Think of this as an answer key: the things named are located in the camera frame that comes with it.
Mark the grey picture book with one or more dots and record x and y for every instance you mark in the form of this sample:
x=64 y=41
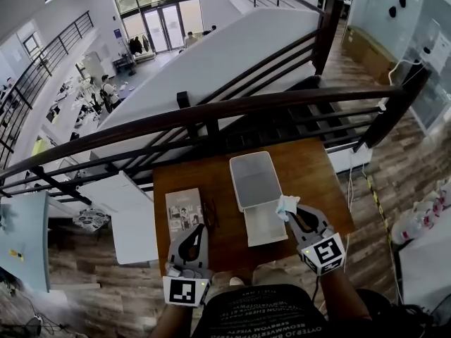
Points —
x=183 y=213

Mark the black coats on rack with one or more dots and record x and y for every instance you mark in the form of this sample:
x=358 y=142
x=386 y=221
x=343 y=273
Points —
x=138 y=44

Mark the person's right forearm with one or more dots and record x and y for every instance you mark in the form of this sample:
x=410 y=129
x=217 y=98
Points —
x=341 y=298

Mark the glass entrance doors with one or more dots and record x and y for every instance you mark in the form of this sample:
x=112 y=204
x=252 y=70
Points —
x=158 y=16

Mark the yellow black floor tape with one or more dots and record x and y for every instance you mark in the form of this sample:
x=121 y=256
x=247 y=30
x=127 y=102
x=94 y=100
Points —
x=378 y=206

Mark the cardboard boxes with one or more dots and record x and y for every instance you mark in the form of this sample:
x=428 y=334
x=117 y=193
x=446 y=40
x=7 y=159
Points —
x=370 y=55

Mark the black eyeglasses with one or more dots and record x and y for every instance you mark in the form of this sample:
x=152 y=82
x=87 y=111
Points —
x=209 y=213

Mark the person's left forearm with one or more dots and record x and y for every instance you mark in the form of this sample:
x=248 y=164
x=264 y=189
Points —
x=172 y=324

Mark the person's khaki shorts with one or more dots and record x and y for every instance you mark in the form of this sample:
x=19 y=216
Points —
x=276 y=275

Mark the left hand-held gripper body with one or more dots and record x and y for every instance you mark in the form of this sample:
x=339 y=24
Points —
x=181 y=291

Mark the white chair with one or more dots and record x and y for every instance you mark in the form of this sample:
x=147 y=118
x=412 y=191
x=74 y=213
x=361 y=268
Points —
x=134 y=224

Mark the black rectangular block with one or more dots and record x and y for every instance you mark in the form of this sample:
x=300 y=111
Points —
x=182 y=99

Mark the light blue table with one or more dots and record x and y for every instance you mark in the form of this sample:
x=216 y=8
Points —
x=24 y=238

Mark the pack of water bottles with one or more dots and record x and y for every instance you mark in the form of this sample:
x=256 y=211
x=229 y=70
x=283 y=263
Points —
x=423 y=217

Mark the dark metal railing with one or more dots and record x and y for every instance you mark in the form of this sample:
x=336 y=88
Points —
x=282 y=100

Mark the white storage box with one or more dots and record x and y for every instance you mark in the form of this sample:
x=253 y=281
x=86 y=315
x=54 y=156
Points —
x=253 y=181

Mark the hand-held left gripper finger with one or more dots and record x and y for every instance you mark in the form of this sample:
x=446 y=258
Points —
x=173 y=253
x=205 y=253

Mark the wooden table with black legs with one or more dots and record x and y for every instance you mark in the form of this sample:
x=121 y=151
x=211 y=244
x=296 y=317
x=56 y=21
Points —
x=310 y=181

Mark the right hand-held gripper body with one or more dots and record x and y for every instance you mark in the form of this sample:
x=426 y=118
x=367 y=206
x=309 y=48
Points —
x=326 y=255

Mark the person's light shoe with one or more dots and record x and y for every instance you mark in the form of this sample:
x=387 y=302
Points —
x=236 y=281

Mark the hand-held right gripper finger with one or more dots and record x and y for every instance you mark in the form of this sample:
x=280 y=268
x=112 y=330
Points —
x=321 y=222
x=295 y=234

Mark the person's black printed shirt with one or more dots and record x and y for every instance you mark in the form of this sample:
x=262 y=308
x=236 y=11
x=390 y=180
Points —
x=264 y=315

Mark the paper notice on glass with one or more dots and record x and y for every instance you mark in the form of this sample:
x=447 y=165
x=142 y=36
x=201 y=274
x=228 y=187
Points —
x=442 y=51

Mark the white counter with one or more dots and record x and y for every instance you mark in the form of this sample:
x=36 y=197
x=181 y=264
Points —
x=426 y=273

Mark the patterned round cushion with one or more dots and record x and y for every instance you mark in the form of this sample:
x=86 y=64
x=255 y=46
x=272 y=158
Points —
x=91 y=218

